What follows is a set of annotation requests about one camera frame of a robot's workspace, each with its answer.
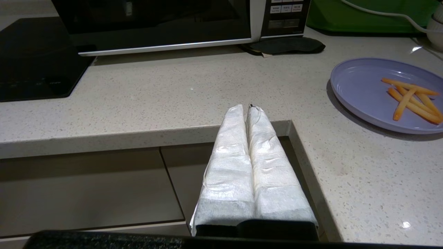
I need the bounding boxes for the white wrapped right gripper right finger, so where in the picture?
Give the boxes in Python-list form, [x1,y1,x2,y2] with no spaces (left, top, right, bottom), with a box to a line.
[246,104,319,229]

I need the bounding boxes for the silver microwave oven body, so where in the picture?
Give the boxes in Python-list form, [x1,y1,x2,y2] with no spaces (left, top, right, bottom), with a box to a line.
[260,0,312,38]

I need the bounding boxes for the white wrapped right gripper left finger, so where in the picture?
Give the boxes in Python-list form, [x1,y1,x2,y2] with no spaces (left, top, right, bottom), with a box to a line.
[190,104,255,237]

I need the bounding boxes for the purple plate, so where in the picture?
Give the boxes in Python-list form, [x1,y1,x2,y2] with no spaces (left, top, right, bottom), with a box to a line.
[330,57,443,135]

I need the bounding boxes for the black glass microwave door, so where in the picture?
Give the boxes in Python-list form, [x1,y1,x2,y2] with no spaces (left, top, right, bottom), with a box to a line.
[51,0,267,57]

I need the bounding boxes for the white power cable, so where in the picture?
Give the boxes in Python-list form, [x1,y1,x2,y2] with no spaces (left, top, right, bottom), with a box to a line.
[341,0,437,34]

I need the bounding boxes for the dark cloth pad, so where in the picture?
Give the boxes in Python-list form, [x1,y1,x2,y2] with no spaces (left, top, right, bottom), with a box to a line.
[241,37,326,58]

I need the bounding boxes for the green cutting board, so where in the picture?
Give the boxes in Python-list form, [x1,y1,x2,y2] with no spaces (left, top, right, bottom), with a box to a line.
[306,0,440,34]

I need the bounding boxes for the black induction cooktop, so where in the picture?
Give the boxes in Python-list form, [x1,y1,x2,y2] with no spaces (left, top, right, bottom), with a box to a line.
[0,17,97,102]

